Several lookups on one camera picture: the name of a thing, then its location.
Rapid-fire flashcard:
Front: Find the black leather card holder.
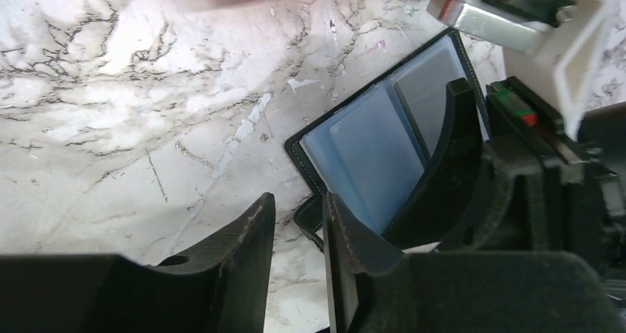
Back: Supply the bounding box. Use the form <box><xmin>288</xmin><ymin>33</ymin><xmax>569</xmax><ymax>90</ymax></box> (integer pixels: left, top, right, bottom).
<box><xmin>284</xmin><ymin>28</ymin><xmax>490</xmax><ymax>248</ymax></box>

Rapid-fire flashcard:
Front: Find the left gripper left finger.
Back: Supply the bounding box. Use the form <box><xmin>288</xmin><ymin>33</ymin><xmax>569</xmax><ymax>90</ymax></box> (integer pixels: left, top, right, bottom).
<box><xmin>1</xmin><ymin>193</ymin><xmax>276</xmax><ymax>332</ymax></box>

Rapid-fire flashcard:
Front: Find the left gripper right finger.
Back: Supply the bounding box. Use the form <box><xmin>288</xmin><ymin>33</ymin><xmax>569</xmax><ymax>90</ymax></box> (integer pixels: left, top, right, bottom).
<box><xmin>323</xmin><ymin>193</ymin><xmax>625</xmax><ymax>332</ymax></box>

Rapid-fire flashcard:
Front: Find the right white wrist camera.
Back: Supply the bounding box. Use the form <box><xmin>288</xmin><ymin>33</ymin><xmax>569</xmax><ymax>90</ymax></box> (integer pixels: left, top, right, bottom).
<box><xmin>427</xmin><ymin>0</ymin><xmax>619</xmax><ymax>140</ymax></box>

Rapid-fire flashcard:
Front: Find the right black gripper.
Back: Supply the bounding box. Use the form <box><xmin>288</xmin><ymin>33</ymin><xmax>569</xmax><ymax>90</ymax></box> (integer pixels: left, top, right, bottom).
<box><xmin>382</xmin><ymin>78</ymin><xmax>625</xmax><ymax>281</ymax></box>

